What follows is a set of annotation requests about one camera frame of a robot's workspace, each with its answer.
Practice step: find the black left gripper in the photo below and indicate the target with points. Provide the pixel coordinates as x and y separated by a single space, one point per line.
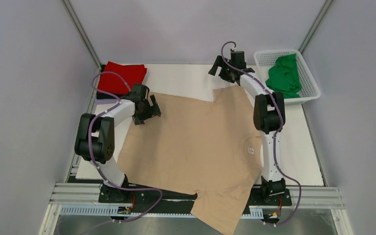
152 111

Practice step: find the green t shirt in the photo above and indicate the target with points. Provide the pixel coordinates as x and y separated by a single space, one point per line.
284 77

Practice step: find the right aluminium frame post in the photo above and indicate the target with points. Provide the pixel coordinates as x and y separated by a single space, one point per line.
315 25

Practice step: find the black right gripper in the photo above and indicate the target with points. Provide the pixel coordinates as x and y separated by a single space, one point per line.
219 63

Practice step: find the folded black t shirt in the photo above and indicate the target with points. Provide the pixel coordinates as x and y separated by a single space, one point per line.
101 96

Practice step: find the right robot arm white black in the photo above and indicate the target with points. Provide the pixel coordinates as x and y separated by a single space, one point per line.
268 119

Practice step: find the left aluminium frame post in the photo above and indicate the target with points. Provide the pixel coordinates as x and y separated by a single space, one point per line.
81 31

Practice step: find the white slotted cable duct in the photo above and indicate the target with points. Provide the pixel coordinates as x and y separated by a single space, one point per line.
88 210

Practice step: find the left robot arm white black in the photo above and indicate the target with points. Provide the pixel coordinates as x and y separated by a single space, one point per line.
95 139

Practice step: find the white plastic basket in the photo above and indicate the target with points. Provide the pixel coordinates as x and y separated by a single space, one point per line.
266 59

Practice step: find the beige t shirt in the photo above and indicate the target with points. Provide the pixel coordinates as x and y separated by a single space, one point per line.
210 149

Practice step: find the aluminium frame post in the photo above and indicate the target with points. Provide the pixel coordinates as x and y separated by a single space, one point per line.
81 31
315 25

